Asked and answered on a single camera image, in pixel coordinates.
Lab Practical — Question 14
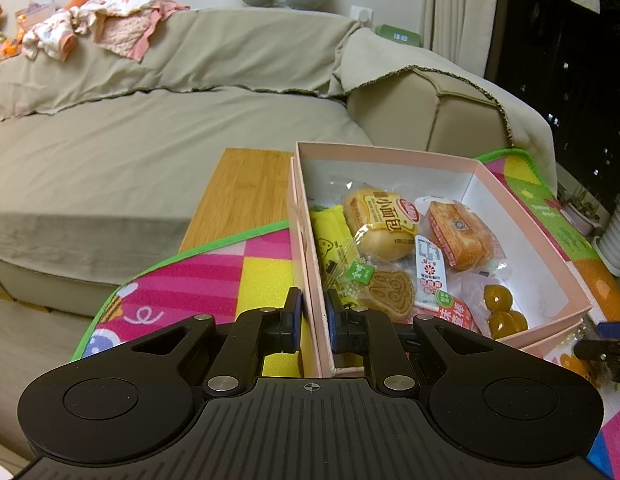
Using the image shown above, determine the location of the pile of baby clothes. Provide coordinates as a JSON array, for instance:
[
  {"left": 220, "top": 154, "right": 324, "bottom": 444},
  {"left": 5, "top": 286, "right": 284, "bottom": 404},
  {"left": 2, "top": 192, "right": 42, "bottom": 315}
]
[{"left": 21, "top": 0, "right": 155, "bottom": 63}]

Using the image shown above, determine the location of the olive candied fruit packet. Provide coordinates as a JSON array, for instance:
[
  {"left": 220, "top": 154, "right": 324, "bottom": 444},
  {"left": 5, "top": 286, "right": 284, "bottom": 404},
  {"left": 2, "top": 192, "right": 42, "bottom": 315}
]
[{"left": 455, "top": 272, "right": 530, "bottom": 341}]

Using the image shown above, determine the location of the pink box lid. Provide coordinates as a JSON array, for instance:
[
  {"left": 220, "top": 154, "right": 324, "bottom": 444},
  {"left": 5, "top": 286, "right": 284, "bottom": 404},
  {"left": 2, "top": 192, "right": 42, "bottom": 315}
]
[{"left": 288, "top": 155, "right": 594, "bottom": 378}]

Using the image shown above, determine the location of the white ribbed container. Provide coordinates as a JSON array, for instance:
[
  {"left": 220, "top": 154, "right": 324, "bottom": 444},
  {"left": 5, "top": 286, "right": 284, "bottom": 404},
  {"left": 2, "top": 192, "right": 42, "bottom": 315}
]
[{"left": 592, "top": 205, "right": 620, "bottom": 276}]

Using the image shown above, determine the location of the pink baby garment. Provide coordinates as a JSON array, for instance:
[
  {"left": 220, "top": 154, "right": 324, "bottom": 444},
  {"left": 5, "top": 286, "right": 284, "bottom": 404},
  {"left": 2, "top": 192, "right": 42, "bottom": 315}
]
[{"left": 95, "top": 0, "right": 191, "bottom": 63}]

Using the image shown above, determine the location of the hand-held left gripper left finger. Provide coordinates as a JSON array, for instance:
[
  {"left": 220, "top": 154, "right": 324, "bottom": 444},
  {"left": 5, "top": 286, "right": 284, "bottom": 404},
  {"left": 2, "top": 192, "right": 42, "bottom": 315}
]
[{"left": 130, "top": 287, "right": 305, "bottom": 402}]

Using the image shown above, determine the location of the clear plastic box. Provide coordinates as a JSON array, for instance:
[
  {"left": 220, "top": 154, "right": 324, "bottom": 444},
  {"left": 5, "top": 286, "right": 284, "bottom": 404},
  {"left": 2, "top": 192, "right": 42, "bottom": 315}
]
[{"left": 15, "top": 2, "right": 56, "bottom": 28}]

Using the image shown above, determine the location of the small bamboo table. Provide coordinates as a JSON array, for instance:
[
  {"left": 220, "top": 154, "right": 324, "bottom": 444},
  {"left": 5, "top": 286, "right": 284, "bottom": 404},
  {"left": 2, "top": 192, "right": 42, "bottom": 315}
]
[{"left": 177, "top": 147, "right": 295, "bottom": 256}]

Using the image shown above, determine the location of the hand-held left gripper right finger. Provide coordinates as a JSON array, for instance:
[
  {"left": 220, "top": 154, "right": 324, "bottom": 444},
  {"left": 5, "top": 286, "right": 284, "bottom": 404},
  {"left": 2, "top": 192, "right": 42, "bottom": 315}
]
[{"left": 324, "top": 289, "right": 496, "bottom": 402}]

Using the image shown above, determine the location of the rectangular toast cake packet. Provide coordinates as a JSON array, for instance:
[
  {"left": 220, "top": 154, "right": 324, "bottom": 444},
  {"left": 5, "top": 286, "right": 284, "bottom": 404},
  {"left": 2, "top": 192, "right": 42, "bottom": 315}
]
[{"left": 422, "top": 199, "right": 508, "bottom": 273}]

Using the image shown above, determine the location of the green digital clock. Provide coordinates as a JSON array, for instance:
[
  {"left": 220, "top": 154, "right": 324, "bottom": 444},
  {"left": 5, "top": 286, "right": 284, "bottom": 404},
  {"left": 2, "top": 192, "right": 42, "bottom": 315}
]
[{"left": 375, "top": 24, "right": 421, "bottom": 48}]

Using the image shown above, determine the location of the colourful checkered play mat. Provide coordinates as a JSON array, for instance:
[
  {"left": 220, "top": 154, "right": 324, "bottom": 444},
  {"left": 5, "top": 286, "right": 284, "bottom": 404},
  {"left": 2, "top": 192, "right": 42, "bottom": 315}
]
[{"left": 70, "top": 147, "right": 620, "bottom": 480}]

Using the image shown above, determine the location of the cream curtain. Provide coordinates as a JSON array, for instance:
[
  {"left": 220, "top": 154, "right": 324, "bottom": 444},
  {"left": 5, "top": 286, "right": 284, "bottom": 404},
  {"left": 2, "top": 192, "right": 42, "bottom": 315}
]
[{"left": 420, "top": 0, "right": 500, "bottom": 81}]

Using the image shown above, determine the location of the yellow snack packet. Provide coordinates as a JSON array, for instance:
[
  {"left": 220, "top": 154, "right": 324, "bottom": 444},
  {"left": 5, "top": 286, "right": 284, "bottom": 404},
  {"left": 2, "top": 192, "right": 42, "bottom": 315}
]
[{"left": 310, "top": 204, "right": 363, "bottom": 291}]

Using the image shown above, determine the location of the small toy pile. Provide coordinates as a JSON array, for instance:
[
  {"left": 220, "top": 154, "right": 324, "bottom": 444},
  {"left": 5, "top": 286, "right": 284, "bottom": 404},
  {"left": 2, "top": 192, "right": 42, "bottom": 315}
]
[{"left": 0, "top": 4, "right": 23, "bottom": 63}]

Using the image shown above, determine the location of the beige sofa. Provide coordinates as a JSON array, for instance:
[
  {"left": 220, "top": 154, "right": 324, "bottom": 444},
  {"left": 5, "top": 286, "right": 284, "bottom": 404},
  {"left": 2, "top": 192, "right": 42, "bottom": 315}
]
[{"left": 0, "top": 7, "right": 558, "bottom": 318}]

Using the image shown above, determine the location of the beige armrest throw cover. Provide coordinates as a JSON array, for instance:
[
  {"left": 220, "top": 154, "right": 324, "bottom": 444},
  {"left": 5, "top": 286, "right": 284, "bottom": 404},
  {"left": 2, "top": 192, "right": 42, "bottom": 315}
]
[{"left": 329, "top": 25, "right": 558, "bottom": 191}]

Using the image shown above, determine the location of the hawthorn stick snack packet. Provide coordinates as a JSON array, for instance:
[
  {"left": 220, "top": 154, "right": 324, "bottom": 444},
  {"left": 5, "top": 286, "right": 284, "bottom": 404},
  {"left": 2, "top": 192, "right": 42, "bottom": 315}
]
[{"left": 414, "top": 234, "right": 478, "bottom": 333}]

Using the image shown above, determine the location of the round bread bun packet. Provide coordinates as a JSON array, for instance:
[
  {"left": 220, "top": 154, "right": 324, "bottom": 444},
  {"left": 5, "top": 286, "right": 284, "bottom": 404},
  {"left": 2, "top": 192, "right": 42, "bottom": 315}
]
[{"left": 342, "top": 182, "right": 425, "bottom": 266}]

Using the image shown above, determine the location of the potted plant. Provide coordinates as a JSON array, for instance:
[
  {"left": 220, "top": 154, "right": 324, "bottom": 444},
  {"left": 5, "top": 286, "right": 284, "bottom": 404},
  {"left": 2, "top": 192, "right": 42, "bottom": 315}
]
[{"left": 560, "top": 185, "right": 603, "bottom": 236}]

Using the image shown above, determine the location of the brown cookie packet green label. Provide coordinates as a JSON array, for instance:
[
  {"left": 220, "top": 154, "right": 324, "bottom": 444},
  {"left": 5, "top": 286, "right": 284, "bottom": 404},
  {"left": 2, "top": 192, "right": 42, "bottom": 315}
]
[{"left": 335, "top": 257, "right": 417, "bottom": 323}]

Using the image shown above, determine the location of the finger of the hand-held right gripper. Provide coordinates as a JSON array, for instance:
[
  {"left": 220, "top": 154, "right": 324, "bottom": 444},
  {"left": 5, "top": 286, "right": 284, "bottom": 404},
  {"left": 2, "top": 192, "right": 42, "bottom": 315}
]
[{"left": 574, "top": 320, "right": 620, "bottom": 386}]

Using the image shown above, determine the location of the pink cardboard box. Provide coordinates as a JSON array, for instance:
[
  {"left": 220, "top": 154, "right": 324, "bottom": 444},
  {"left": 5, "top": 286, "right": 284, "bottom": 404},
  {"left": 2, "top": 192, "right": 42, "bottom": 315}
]
[{"left": 288, "top": 141, "right": 594, "bottom": 378}]

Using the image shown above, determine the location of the beige backrest throw cover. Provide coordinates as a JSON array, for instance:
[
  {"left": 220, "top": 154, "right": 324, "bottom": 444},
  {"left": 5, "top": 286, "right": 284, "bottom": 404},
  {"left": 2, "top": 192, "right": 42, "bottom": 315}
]
[{"left": 0, "top": 7, "right": 361, "bottom": 126}]

